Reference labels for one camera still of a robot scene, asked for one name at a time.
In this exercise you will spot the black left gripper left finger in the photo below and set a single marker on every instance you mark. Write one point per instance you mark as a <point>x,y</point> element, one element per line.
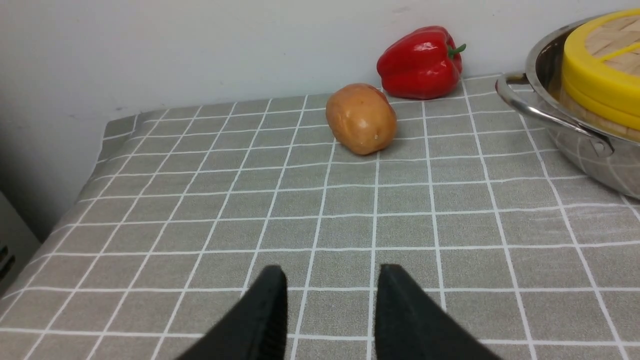
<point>255,328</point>

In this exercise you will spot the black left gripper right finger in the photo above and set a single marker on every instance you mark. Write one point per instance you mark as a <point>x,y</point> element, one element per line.
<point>409,325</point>

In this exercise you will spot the yellow bamboo steamer lid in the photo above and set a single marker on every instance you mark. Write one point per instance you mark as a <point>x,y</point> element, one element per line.
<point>600,66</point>

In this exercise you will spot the yellow-rimmed bamboo steamer basket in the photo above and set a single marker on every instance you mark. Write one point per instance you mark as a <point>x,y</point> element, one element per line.
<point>600,123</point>

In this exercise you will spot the stainless steel pot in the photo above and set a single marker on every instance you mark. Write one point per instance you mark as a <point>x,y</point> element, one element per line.
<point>608,157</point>

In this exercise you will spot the grey checked tablecloth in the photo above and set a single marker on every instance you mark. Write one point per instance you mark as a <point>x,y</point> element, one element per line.
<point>187,205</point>

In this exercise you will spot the brown potato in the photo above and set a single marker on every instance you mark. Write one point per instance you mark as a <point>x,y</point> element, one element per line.
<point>361,118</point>

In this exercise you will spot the red bell pepper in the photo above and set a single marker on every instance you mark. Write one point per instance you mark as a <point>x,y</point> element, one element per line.
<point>425,64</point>

